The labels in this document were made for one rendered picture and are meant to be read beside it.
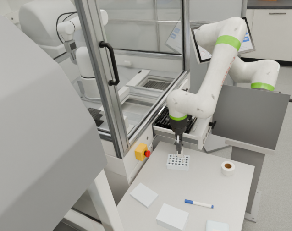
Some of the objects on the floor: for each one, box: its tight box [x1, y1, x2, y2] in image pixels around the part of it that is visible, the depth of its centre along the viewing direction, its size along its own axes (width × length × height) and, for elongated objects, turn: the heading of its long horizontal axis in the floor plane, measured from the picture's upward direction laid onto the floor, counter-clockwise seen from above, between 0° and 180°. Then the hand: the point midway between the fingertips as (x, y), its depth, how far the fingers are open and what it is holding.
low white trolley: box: [116, 141, 255, 231], centre depth 144 cm, size 58×62×76 cm
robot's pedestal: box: [225, 138, 275, 223], centre depth 175 cm, size 30×30×76 cm
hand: (179, 151), depth 135 cm, fingers closed, pressing on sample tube
